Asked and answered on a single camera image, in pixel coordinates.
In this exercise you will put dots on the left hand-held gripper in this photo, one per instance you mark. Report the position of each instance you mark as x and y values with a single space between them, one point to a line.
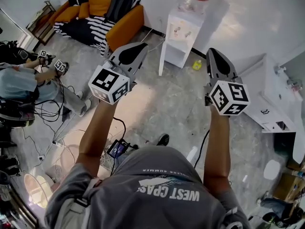
108 82

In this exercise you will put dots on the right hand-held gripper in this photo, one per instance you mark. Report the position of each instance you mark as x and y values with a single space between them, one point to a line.
230 96

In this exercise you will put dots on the white cabinet door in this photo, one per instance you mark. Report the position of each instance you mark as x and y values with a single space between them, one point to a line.
162 61

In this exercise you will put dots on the person's left forearm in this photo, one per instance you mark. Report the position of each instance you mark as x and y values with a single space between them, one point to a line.
97 132

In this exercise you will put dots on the person's right forearm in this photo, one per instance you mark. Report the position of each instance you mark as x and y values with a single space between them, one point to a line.
218 149

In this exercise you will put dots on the white water dispenser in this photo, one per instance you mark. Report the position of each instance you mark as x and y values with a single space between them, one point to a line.
181 34

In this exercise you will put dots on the white low cabinet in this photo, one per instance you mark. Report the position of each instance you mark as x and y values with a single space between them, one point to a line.
274 99

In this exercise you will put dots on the small yellow bottle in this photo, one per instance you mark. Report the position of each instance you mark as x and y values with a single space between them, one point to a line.
197 64

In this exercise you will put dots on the orange sofa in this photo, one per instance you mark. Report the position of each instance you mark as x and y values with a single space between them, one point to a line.
126 28

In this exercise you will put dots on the grey backpack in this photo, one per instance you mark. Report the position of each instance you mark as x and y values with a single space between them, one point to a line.
119 6

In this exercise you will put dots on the black white striped blanket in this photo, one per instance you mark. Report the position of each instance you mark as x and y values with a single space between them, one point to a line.
90 30

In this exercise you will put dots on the person's black shoe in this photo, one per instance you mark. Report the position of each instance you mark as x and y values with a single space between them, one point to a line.
163 139

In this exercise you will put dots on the wooden side table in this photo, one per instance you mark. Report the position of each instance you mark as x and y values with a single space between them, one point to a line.
41 23

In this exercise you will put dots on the small black screen device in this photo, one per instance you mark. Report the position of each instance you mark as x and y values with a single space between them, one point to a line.
116 149

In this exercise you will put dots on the white round stool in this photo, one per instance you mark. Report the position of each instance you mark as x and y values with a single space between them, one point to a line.
272 169

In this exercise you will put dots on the black office chair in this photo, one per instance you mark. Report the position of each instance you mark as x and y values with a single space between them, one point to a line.
15 113

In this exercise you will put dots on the brown cardboard box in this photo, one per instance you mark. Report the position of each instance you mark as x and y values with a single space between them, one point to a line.
288 186

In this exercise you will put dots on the person's grey printed shirt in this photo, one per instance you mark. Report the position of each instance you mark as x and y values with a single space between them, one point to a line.
152 194

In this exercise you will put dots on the white lamp shade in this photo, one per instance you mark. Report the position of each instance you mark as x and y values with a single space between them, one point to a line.
35 190

